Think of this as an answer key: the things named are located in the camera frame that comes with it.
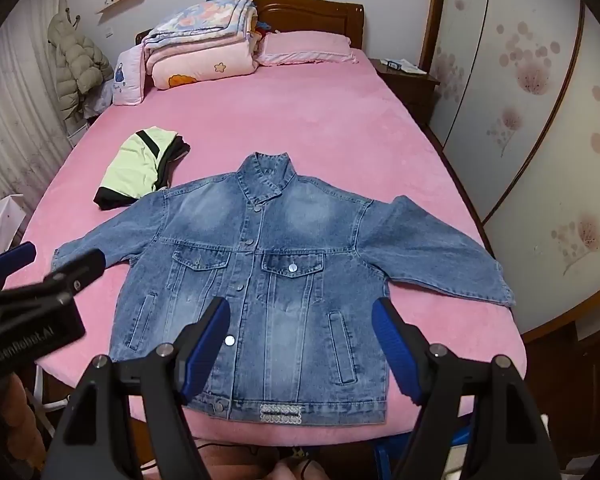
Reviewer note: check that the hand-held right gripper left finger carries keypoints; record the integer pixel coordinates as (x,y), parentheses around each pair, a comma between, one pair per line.
(207,345)

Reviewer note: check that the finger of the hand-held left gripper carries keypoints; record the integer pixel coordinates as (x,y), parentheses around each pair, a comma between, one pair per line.
(12,260)
(77,270)

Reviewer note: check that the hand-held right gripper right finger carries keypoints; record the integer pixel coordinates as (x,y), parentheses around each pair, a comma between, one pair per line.
(392,345)

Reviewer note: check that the blue denim jacket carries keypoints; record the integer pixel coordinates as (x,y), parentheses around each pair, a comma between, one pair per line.
(280,280)

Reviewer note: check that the person's left forearm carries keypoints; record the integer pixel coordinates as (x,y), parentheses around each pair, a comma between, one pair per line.
(25,420)

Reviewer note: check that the white paper bag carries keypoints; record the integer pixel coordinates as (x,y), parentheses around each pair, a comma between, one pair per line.
(0,225)

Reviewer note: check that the blue plastic stool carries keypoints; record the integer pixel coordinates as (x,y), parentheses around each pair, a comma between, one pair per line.
(382,460)

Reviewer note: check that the folded green black garment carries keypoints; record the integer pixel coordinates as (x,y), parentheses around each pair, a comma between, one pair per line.
(130,165)

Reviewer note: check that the white curtain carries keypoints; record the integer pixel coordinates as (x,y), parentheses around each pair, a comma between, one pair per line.
(10,125)

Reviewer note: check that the white cushion with blue print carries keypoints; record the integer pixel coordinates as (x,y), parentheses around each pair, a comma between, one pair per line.
(127,77)

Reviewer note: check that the beige puffer jacket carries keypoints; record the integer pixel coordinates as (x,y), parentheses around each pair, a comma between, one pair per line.
(77,70)

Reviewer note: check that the bed with pink sheet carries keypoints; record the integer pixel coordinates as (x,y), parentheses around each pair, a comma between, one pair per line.
(330,110)

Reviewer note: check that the dark wooden nightstand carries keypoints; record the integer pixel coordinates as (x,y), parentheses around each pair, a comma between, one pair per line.
(410,92)

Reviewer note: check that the wardrobe with floral sliding doors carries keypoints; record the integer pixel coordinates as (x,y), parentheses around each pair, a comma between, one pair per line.
(530,110)

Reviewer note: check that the white papers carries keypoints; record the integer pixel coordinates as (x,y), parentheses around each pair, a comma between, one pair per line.
(412,66)

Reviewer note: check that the blue framed glasses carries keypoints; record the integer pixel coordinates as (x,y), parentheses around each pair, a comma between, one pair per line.
(393,64)

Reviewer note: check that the folded floral quilt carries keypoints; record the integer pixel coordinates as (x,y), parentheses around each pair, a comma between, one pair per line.
(205,17)

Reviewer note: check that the pink pillow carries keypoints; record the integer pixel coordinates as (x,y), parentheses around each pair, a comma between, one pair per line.
(305,47)

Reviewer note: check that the wooden headboard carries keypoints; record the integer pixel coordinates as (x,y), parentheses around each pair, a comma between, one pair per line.
(305,15)

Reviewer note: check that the wooden wall shelf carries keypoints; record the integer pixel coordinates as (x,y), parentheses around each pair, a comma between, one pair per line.
(122,1)

